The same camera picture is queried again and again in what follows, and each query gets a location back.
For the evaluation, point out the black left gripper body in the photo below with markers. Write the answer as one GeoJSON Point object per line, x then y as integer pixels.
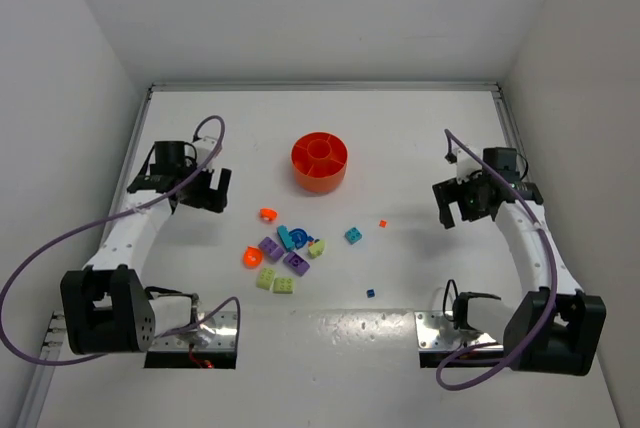
{"type": "Point", "coordinates": [201, 193]}

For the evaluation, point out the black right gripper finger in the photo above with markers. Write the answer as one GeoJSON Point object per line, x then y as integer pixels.
{"type": "Point", "coordinates": [455, 197]}
{"type": "Point", "coordinates": [440, 194]}

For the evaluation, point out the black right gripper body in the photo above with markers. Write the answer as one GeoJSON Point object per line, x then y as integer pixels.
{"type": "Point", "coordinates": [455, 196]}

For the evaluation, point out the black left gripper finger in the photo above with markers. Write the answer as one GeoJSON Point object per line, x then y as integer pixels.
{"type": "Point", "coordinates": [203, 181]}
{"type": "Point", "coordinates": [220, 199]}

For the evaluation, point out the orange curved lego piece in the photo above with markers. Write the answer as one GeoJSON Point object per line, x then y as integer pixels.
{"type": "Point", "coordinates": [268, 215]}

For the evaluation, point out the orange scoop lego piece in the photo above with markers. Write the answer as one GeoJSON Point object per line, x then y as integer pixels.
{"type": "Point", "coordinates": [252, 257]}

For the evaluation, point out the teal long lego brick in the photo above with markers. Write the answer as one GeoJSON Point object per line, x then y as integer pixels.
{"type": "Point", "coordinates": [285, 237]}

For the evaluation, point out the teal square lego brick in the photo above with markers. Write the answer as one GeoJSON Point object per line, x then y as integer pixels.
{"type": "Point", "coordinates": [353, 235]}

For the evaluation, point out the light green rounded lego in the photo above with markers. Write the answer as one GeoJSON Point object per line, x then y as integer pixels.
{"type": "Point", "coordinates": [283, 285]}

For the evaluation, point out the green sloped lego brick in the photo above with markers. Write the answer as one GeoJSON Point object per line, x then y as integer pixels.
{"type": "Point", "coordinates": [317, 249]}

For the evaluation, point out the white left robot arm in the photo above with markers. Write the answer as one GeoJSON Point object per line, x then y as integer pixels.
{"type": "Point", "coordinates": [106, 307]}

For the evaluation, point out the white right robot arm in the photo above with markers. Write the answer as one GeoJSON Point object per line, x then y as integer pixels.
{"type": "Point", "coordinates": [557, 326]}

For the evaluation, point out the purple rounded lego brick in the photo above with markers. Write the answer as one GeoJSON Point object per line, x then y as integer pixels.
{"type": "Point", "coordinates": [271, 249]}

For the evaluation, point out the light green square lego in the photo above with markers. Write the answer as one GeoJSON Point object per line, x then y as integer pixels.
{"type": "Point", "coordinates": [266, 278]}

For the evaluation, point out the blue arch lego piece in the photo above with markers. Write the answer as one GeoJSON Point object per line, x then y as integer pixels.
{"type": "Point", "coordinates": [299, 237]}

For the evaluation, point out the purple square lego brick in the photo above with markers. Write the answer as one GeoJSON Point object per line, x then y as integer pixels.
{"type": "Point", "coordinates": [295, 262]}

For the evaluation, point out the orange round divided container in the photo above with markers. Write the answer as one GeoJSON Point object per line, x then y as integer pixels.
{"type": "Point", "coordinates": [319, 161]}

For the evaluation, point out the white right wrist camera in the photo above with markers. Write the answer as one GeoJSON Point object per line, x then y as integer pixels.
{"type": "Point", "coordinates": [466, 166]}

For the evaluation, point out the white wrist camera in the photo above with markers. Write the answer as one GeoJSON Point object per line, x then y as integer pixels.
{"type": "Point", "coordinates": [207, 148]}
{"type": "Point", "coordinates": [466, 166]}

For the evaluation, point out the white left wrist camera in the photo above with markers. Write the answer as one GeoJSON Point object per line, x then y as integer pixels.
{"type": "Point", "coordinates": [207, 148]}

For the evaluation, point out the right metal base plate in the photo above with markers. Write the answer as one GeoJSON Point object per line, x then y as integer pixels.
{"type": "Point", "coordinates": [436, 335]}

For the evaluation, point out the metal base plate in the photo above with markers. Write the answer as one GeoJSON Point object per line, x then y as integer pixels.
{"type": "Point", "coordinates": [436, 335]}
{"type": "Point", "coordinates": [216, 335]}

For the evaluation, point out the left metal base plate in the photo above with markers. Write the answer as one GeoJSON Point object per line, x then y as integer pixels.
{"type": "Point", "coordinates": [216, 335]}

